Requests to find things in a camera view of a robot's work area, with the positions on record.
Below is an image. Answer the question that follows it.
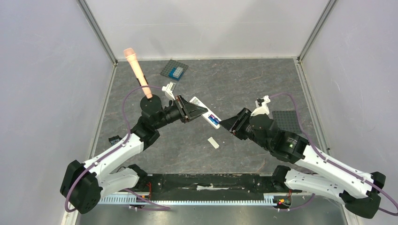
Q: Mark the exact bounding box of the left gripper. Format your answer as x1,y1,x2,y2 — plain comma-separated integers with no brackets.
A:
154,94,208,130

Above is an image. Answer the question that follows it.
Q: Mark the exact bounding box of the white remote control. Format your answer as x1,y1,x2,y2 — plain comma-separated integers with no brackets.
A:
189,96,222,129

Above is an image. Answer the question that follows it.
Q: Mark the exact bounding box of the purple blue battery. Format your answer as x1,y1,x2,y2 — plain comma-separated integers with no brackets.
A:
208,114,220,125

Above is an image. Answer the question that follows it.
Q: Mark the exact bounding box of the white battery cover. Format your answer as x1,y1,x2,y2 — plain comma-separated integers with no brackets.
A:
207,137,220,149

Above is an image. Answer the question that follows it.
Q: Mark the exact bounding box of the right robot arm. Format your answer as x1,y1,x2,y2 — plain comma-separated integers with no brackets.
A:
220,108,386,219

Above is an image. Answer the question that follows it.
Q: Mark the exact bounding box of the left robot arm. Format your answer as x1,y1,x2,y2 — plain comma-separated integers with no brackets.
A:
60,95,208,214

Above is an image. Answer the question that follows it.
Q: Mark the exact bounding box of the black round microphone stand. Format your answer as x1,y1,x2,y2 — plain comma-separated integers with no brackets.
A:
140,94,162,113

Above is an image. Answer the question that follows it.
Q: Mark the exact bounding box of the blue lego brick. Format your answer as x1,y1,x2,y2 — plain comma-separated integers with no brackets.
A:
168,67,184,81

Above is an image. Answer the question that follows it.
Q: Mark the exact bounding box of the grey lego baseplate far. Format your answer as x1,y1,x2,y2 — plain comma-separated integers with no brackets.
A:
160,60,189,81

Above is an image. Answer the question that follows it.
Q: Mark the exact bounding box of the dark grey lego baseplate right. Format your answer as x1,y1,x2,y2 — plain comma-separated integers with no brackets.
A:
272,111,302,134

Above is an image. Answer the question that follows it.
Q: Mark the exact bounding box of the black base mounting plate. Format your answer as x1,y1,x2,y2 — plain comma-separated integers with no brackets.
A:
133,173,289,201

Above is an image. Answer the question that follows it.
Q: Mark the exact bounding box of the small black blue object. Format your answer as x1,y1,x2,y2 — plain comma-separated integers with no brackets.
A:
108,135,122,145

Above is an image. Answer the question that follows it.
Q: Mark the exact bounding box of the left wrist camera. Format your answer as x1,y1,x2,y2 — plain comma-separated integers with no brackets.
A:
161,82,176,101

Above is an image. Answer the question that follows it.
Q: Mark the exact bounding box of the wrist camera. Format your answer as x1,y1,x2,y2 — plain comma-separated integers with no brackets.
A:
251,95,271,117
161,82,176,101

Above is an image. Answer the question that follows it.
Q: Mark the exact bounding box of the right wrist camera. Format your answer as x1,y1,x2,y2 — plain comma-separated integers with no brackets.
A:
251,95,271,117

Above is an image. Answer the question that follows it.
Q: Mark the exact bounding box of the white toothed cable duct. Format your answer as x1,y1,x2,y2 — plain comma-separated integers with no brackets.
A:
98,194,278,206

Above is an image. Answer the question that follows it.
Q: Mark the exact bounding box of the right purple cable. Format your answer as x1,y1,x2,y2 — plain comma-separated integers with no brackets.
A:
268,92,398,217

